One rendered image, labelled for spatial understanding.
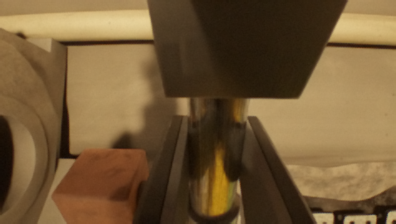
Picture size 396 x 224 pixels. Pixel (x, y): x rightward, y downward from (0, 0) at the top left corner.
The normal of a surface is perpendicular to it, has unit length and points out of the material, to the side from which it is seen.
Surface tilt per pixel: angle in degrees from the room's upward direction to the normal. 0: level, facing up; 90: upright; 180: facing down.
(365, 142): 0
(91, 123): 0
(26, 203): 90
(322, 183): 20
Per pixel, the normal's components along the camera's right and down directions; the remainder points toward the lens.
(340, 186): -0.05, 0.40
